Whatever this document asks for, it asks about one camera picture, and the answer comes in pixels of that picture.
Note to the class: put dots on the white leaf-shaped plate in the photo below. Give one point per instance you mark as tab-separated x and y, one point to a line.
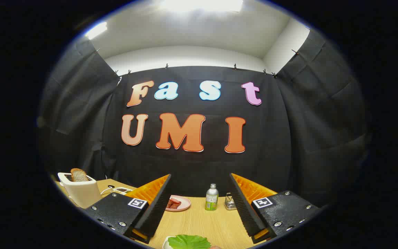
165	244

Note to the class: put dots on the green label bottle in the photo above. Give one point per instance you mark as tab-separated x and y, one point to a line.
211	199

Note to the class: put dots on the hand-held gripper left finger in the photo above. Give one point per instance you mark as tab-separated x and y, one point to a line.
155	204

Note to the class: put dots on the brown meat slice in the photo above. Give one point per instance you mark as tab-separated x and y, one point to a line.
174	206

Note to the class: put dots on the black backdrop cloth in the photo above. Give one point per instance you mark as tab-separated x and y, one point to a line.
271	138

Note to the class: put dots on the pink plate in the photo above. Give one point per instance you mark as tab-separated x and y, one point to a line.
186	204

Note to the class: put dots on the white toaster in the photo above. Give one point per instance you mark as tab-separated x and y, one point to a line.
81	193

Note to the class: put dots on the red sausage slice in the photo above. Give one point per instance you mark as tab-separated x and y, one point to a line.
174	200

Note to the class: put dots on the green lettuce leaf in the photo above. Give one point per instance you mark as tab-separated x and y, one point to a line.
188	242

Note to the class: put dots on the white divided condiment dish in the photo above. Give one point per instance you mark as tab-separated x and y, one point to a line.
121	190

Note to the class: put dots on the toasted bread slice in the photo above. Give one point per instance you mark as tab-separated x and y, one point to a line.
78	175

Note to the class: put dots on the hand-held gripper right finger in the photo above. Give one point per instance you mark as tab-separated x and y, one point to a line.
244	204

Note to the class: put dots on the ceiling light panel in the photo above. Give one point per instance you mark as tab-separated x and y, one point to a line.
96	30
202	5

